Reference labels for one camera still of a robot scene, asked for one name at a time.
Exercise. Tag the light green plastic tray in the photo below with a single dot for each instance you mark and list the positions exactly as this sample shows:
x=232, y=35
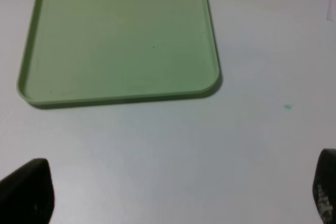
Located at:
x=102, y=51

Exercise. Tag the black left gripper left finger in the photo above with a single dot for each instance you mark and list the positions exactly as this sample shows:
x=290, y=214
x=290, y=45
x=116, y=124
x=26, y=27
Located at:
x=27, y=194

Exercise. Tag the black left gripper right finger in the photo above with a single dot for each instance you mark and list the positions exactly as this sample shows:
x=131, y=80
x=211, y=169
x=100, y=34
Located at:
x=323, y=188

